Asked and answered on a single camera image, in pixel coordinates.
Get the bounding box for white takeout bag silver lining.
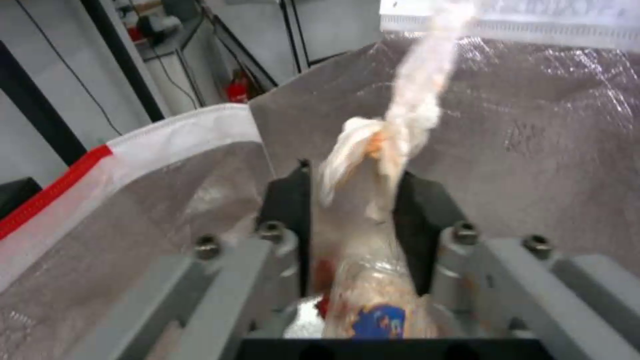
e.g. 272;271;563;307
0;0;640;360

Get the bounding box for thin black cable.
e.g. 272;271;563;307
13;0;124;137

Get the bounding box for red fire extinguisher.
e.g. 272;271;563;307
227;71;252;105

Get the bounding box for black box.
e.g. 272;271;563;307
0;178;44;221

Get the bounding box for black metal frame post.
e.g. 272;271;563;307
0;39;89;168

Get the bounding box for knotted clear plastic trash bag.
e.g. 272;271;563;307
317;0;482;340

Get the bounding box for crumpled white paper trash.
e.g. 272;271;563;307
282;296;326;340

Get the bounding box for black slanted stand leg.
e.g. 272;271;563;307
208;0;280;88

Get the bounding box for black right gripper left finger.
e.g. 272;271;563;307
63;158;315;360

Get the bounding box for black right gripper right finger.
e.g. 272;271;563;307
392;169;640;360

